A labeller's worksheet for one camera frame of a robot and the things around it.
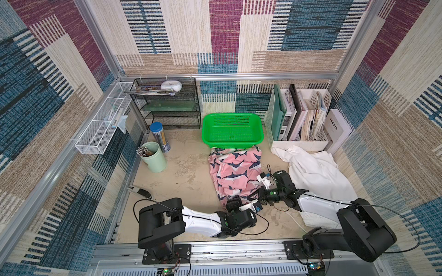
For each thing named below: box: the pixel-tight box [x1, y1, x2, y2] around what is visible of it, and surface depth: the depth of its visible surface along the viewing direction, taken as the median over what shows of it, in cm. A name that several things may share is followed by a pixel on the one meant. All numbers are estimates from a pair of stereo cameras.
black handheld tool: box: [127, 185, 153, 201], surface depth 89 cm
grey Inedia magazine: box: [322, 108, 353, 155], surface depth 96 cm
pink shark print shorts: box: [208, 146, 264, 207], surface depth 98 cm
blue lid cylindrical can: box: [149, 121, 171, 153], surface depth 98 cm
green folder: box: [271, 83, 288, 142], surface depth 94 cm
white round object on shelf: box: [160, 79, 183, 93], surface depth 91 cm
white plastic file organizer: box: [264, 88, 333, 151], surface depth 102 cm
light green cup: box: [140, 141, 167, 174], surface depth 96 cm
